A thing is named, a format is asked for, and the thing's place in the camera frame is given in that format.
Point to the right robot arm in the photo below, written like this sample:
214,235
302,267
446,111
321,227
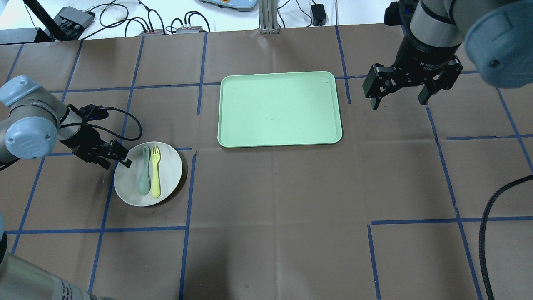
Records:
496,35

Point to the grey-green plastic spoon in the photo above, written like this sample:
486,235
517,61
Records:
143,183

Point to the white round plate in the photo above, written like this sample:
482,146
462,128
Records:
170,172

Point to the yellow plastic fork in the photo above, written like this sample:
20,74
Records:
155,159

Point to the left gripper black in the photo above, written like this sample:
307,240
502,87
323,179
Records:
82,139

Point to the light green tray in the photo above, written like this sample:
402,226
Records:
279,109

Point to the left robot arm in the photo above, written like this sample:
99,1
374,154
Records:
36,121

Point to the usb hub box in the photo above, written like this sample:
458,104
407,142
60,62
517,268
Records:
74,17

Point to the brown paper table cover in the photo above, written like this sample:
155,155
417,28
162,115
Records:
389,212

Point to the black power adapter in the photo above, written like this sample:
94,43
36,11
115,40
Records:
318,14

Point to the aluminium frame post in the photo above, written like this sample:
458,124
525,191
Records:
268,17

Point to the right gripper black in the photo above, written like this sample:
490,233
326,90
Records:
424,59

